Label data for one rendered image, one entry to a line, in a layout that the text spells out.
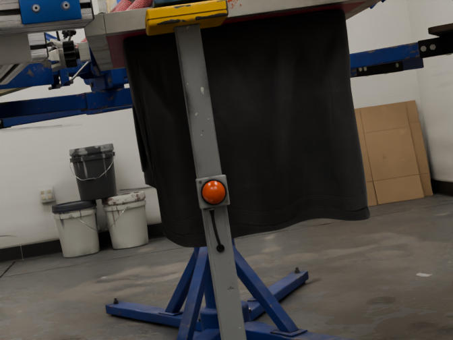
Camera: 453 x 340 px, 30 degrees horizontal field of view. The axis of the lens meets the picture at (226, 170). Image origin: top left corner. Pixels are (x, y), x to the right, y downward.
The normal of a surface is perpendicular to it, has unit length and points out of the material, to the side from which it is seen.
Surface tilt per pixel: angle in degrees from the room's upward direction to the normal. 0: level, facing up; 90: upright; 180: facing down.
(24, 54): 90
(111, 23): 90
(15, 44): 90
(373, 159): 78
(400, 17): 90
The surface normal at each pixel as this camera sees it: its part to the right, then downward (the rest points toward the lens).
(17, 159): 0.11, 0.04
